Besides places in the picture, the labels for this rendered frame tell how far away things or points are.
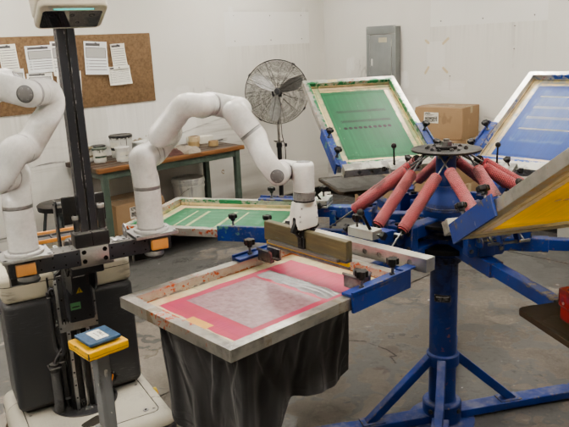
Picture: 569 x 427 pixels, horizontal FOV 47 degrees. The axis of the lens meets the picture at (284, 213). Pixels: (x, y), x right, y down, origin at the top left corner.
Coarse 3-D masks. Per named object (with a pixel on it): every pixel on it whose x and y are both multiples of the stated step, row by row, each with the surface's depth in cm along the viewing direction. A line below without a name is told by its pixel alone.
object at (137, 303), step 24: (240, 264) 244; (360, 264) 236; (168, 288) 224; (144, 312) 204; (312, 312) 196; (336, 312) 201; (192, 336) 186; (216, 336) 182; (264, 336) 181; (288, 336) 188
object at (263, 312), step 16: (288, 288) 225; (336, 288) 224; (256, 304) 213; (272, 304) 212; (288, 304) 211; (304, 304) 211; (320, 304) 210; (208, 320) 202; (224, 320) 201; (240, 320) 201; (256, 320) 200; (272, 320) 200; (224, 336) 190; (240, 336) 190
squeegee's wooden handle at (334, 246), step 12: (264, 228) 243; (276, 228) 238; (288, 228) 233; (276, 240) 239; (288, 240) 234; (312, 240) 225; (324, 240) 220; (336, 240) 217; (348, 240) 216; (324, 252) 222; (336, 252) 218; (348, 252) 215
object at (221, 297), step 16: (256, 272) 243; (288, 272) 242; (304, 272) 241; (320, 272) 240; (208, 288) 229; (224, 288) 228; (240, 288) 227; (256, 288) 227; (272, 288) 226; (176, 304) 216; (192, 304) 215; (208, 304) 214; (224, 304) 214; (240, 304) 213
